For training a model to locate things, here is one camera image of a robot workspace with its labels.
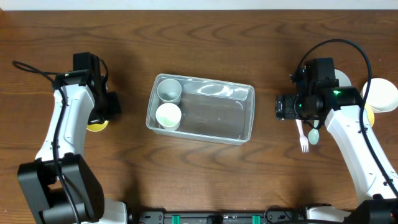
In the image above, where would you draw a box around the yellow plastic cup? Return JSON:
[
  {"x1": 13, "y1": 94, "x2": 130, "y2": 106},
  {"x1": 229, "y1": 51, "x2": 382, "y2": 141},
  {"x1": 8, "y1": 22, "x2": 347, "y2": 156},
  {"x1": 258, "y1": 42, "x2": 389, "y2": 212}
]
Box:
[{"x1": 86, "y1": 120, "x2": 109, "y2": 132}]

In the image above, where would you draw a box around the mint green plastic spoon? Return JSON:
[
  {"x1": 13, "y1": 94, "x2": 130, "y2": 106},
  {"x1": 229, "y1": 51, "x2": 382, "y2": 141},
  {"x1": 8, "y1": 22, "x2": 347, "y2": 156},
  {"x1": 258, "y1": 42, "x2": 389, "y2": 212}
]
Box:
[{"x1": 308, "y1": 120, "x2": 320, "y2": 145}]

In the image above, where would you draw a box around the pink plastic fork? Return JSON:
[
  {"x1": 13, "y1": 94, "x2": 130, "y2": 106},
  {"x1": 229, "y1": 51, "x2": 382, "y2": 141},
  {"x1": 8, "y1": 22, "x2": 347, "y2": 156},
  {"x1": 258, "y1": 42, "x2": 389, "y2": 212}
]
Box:
[{"x1": 295, "y1": 119, "x2": 309, "y2": 153}]

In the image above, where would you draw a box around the grey plastic bowl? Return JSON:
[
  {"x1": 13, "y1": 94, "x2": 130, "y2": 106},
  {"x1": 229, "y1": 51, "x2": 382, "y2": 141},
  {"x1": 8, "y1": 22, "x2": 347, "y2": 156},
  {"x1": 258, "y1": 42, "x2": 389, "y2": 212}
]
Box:
[{"x1": 335, "y1": 69, "x2": 351, "y2": 87}]

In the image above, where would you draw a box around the white plastic cup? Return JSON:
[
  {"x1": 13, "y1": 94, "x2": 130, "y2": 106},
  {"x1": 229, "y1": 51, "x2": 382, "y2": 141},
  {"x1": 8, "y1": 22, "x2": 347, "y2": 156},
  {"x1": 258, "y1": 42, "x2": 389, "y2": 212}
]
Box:
[{"x1": 155, "y1": 103, "x2": 182, "y2": 131}]

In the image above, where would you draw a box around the grey plastic cup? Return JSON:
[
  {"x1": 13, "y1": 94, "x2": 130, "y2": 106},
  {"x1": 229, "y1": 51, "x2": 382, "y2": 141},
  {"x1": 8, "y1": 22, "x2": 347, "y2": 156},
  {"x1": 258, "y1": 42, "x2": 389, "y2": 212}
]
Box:
[{"x1": 157, "y1": 79, "x2": 182, "y2": 105}]

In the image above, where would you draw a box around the yellow plastic bowl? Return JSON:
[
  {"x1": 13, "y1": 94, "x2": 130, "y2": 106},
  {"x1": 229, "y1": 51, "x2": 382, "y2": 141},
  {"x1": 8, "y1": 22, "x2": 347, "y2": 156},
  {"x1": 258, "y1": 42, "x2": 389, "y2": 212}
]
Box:
[{"x1": 365, "y1": 103, "x2": 375, "y2": 127}]

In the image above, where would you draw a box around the white plastic bowl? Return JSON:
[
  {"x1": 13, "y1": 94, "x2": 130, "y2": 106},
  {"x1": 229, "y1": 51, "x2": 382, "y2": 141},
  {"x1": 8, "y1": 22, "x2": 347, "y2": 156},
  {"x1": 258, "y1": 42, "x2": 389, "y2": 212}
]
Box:
[{"x1": 366, "y1": 78, "x2": 397, "y2": 113}]

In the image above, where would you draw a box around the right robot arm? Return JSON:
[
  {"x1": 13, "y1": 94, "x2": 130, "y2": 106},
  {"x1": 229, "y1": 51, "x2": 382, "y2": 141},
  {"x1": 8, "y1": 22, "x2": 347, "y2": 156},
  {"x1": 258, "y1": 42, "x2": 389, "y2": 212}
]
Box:
[{"x1": 275, "y1": 58, "x2": 397, "y2": 223}]

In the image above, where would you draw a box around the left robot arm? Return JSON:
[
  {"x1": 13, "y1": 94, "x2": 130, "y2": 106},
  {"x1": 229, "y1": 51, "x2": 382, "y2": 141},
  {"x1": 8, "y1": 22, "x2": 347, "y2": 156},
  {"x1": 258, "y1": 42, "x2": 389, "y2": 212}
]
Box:
[{"x1": 17, "y1": 52, "x2": 129, "y2": 224}]

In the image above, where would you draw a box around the clear plastic container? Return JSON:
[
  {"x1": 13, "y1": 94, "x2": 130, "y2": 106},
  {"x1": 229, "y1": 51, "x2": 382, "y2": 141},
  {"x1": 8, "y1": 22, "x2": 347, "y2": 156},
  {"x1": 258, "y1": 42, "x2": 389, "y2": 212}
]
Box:
[{"x1": 146, "y1": 73, "x2": 255, "y2": 145}]

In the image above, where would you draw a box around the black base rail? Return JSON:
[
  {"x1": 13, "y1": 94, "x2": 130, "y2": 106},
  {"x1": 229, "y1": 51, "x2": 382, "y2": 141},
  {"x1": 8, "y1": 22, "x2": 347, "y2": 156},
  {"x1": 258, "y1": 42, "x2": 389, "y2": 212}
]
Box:
[{"x1": 127, "y1": 208, "x2": 305, "y2": 224}]

